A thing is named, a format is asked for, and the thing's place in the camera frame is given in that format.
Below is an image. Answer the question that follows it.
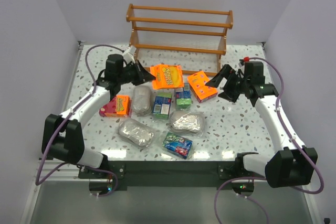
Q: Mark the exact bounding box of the orange Scrub Daddy box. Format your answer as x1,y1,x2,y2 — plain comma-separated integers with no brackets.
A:
150,64,184,90

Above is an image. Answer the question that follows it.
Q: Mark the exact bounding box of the orange Scrub Mommy box back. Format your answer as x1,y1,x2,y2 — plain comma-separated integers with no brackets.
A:
187,71,217,103

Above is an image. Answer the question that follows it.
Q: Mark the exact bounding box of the orange pink Scrub Mommy box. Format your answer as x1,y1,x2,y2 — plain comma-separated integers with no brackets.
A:
99,95,131,118

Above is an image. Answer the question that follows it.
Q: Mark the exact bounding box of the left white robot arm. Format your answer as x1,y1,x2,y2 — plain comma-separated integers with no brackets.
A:
36,54,155,185

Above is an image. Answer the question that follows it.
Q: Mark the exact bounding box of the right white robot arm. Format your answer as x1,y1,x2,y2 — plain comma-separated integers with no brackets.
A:
206,59,318,188

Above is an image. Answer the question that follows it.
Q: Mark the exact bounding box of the wooden three-tier shelf rack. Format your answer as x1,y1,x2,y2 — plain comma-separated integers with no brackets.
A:
126,4,234,77

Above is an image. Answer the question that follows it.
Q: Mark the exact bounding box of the silver scourer pack upper left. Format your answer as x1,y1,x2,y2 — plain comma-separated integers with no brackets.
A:
131,86,152,116

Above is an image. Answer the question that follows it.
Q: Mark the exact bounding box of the silver scourer pack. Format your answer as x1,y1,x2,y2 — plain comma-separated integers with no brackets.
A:
131,86,152,116
169,111,206,135
118,118,156,147

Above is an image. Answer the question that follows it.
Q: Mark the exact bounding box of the blue green sponge pack left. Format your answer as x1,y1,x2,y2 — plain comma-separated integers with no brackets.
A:
152,92,172,119

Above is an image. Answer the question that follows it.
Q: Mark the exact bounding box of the blue green sponge pack right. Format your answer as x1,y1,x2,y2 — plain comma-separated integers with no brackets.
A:
174,83,192,109

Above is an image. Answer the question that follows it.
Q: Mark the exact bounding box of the silver scourer pack right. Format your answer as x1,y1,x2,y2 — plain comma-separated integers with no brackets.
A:
169,111,206,135

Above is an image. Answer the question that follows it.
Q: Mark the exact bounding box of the silver scourer pack lower left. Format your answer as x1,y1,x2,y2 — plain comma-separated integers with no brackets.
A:
118,118,156,147

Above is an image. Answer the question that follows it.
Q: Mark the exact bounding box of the blue green colourful sponge pack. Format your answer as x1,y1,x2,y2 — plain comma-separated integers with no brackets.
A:
162,132,193,159

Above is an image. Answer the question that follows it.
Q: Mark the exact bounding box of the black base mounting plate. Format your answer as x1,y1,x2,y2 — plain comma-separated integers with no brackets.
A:
78,160,266,192

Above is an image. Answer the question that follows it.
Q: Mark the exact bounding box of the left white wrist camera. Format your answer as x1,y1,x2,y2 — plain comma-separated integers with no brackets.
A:
123,46,136,62

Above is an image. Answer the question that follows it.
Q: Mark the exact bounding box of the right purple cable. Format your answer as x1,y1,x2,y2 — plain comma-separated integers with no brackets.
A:
214,57,325,224

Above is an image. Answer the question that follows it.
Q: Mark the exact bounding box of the purple cable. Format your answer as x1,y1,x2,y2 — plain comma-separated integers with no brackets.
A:
35,45,127,197
214,57,325,224

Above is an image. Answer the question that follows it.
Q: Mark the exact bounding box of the left aluminium rail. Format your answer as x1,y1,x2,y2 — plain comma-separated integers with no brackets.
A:
38,159,82,182

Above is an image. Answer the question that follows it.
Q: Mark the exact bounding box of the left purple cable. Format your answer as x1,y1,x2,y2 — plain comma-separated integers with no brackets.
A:
35,45,127,197

